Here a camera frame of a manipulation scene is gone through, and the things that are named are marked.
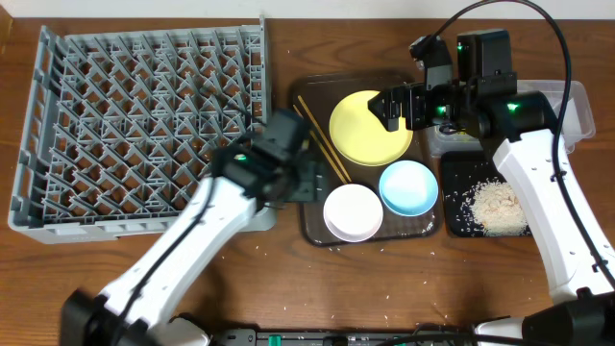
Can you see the dark brown serving tray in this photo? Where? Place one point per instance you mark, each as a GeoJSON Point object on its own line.
{"type": "Point", "coordinates": [371, 184]}

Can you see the yellow plate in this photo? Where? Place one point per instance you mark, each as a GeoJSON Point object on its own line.
{"type": "Point", "coordinates": [360, 137]}

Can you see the light blue bowl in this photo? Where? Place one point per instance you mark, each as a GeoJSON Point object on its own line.
{"type": "Point", "coordinates": [408, 188]}

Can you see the clear plastic waste bin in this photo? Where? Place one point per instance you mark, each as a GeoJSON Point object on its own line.
{"type": "Point", "coordinates": [578, 122]}

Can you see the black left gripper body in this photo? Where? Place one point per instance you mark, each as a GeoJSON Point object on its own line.
{"type": "Point", "coordinates": [305, 180]}

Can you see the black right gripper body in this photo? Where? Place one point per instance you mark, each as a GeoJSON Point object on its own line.
{"type": "Point", "coordinates": [442, 107]}

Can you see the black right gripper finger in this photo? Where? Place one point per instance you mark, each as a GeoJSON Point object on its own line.
{"type": "Point", "coordinates": [384, 103]}
{"type": "Point", "coordinates": [391, 122]}

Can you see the right wooden chopstick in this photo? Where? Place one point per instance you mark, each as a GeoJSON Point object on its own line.
{"type": "Point", "coordinates": [334, 160]}

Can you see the wooden chopstick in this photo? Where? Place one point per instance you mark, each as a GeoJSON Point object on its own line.
{"type": "Point", "coordinates": [316, 138]}
{"type": "Point", "coordinates": [334, 160]}

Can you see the left wooden chopstick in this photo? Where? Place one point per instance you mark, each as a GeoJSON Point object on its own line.
{"type": "Point", "coordinates": [316, 138]}

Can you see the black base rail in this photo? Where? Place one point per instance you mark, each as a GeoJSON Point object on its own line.
{"type": "Point", "coordinates": [251, 337]}

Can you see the pink white bowl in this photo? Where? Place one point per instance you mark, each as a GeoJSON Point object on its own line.
{"type": "Point", "coordinates": [353, 213]}

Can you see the black waste tray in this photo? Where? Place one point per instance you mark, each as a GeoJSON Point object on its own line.
{"type": "Point", "coordinates": [463, 174]}

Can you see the grey plastic dishwasher rack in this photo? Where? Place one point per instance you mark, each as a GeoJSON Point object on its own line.
{"type": "Point", "coordinates": [120, 128]}

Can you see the rice food scraps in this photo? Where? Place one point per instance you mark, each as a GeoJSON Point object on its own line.
{"type": "Point", "coordinates": [485, 209]}

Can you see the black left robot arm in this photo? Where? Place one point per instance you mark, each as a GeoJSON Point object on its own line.
{"type": "Point", "coordinates": [138, 307]}

